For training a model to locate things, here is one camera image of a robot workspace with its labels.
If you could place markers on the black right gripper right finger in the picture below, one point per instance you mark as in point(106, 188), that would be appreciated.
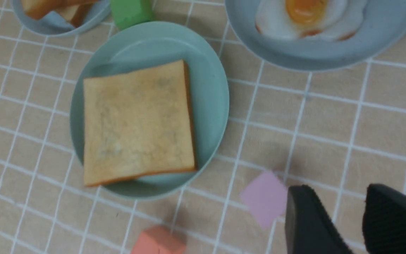
point(384, 220)

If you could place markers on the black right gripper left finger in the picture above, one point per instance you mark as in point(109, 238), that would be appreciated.
point(308, 226)

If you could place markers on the toast slice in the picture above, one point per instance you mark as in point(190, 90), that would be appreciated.
point(138, 124)
point(75, 14)
point(37, 9)

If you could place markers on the fried egg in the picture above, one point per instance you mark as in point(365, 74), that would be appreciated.
point(289, 20)
point(347, 25)

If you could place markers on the pink cube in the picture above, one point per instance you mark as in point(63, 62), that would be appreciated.
point(266, 198)

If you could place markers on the checkered beige tablecloth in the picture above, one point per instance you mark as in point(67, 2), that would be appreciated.
point(335, 131)

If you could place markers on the orange-red cube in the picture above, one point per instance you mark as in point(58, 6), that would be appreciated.
point(158, 240)

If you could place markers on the blue plate with eggs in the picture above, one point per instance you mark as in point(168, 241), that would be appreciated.
point(384, 24)

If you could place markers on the green round plate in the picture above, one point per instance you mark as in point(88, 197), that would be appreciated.
point(148, 45)

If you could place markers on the green cube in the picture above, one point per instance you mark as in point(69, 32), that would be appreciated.
point(127, 13)

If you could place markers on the blue plate with bread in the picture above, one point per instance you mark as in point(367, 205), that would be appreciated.
point(53, 25)

